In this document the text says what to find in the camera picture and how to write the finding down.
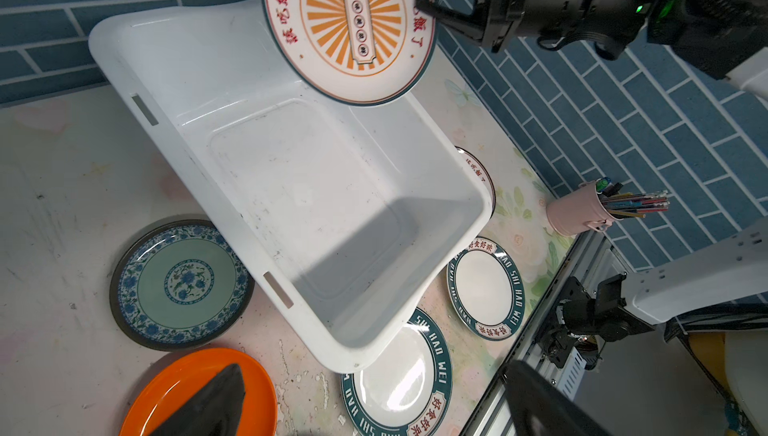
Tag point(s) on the pink pen cup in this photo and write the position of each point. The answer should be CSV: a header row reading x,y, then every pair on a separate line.
x,y
579,212

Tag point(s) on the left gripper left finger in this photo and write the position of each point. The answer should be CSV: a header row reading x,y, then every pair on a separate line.
x,y
216,409

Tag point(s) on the green rimmed white plate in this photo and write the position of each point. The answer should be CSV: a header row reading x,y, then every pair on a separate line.
x,y
486,290
407,390

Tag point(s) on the orange plastic plate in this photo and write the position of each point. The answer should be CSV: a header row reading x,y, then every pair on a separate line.
x,y
167,391

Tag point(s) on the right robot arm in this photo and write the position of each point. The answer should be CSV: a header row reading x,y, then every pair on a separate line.
x,y
648,119

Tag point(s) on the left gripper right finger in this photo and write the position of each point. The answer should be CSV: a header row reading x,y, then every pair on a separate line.
x,y
538,408

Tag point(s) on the orange sunburst plate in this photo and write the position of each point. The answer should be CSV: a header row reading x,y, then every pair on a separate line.
x,y
358,52
481,172

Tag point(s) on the white plastic bin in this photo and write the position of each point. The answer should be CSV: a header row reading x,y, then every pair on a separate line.
x,y
343,215

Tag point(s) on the aluminium rail frame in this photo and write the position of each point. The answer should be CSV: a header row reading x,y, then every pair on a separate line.
x,y
591,260

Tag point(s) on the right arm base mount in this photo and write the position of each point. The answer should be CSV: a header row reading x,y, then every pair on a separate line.
x,y
576,314

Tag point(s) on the green blue floral plate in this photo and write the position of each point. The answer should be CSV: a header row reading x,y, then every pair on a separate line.
x,y
179,286

